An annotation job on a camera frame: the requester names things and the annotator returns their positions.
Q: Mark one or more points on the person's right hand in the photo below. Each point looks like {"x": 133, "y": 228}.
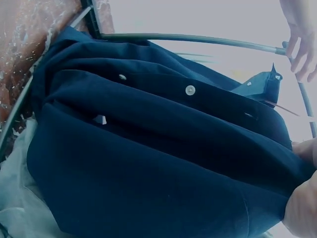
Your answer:
{"x": 305, "y": 198}

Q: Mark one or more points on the person's left hand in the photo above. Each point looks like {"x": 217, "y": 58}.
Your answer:
{"x": 303, "y": 29}

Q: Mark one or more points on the person's left fingers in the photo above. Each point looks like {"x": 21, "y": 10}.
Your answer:
{"x": 301, "y": 55}

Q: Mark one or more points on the person's right thumb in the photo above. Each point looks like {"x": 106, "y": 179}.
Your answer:
{"x": 307, "y": 150}

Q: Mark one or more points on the person's right fingers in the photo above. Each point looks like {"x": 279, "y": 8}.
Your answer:
{"x": 303, "y": 200}

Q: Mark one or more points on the navy blue button shirt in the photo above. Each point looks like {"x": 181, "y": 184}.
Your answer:
{"x": 153, "y": 138}

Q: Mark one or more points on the white crumpled cloth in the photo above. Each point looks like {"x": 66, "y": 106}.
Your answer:
{"x": 17, "y": 193}

